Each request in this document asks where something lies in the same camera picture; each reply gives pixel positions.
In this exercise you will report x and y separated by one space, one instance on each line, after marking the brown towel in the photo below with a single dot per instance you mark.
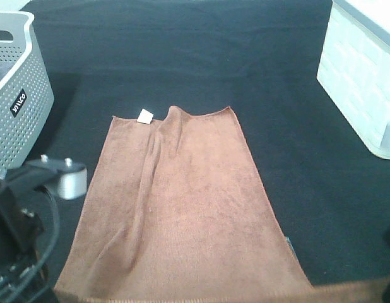
176 212

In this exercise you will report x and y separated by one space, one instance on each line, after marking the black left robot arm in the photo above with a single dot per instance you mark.
23 271

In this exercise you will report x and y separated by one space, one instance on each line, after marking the clear tape strip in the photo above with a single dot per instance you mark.
290 244

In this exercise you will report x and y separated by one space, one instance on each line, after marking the black table cloth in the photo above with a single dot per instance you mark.
137 59

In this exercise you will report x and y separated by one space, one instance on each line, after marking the white perforated laundry basket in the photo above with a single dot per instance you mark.
26 96

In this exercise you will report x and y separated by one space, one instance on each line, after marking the white plastic storage bin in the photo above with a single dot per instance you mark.
354 69

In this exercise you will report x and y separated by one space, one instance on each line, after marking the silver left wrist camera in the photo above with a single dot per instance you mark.
65 179

